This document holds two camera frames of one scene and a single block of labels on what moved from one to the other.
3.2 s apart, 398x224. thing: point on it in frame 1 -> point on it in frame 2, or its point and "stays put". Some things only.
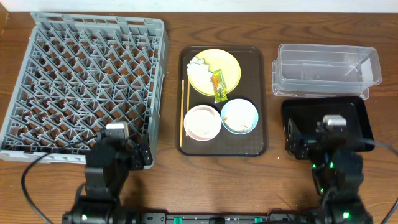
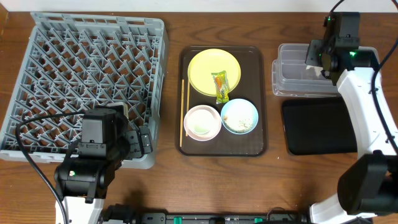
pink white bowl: x=202 y=122 stays put
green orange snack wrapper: x=219 y=86 stays put
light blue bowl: x=239 y=116 stays put
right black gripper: x=308 y=142 -> x=311 y=57
